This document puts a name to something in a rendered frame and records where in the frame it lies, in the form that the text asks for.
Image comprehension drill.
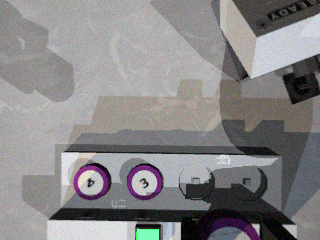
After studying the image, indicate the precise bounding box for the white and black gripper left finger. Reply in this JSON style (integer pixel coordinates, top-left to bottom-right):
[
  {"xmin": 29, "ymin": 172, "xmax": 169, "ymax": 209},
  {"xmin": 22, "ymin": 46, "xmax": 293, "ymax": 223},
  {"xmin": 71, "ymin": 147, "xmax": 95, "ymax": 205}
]
[{"xmin": 181, "ymin": 217, "xmax": 201, "ymax": 240}]

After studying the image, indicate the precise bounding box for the grey rectangular block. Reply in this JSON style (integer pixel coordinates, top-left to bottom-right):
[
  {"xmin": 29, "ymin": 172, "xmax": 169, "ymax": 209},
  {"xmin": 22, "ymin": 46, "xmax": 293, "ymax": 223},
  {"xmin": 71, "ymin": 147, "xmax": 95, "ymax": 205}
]
[{"xmin": 47, "ymin": 151, "xmax": 297, "ymax": 240}]

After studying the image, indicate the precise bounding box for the grey button housing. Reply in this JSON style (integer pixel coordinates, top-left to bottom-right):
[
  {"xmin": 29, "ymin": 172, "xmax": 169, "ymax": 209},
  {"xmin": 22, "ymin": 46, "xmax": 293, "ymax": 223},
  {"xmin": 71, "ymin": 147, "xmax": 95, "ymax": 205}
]
[{"xmin": 211, "ymin": 0, "xmax": 320, "ymax": 105}]

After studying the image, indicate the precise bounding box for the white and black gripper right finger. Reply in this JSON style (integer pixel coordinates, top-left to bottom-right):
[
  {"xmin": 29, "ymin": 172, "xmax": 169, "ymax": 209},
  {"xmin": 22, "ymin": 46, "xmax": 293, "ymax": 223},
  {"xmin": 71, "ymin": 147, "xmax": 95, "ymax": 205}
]
[{"xmin": 259, "ymin": 219, "xmax": 297, "ymax": 240}]

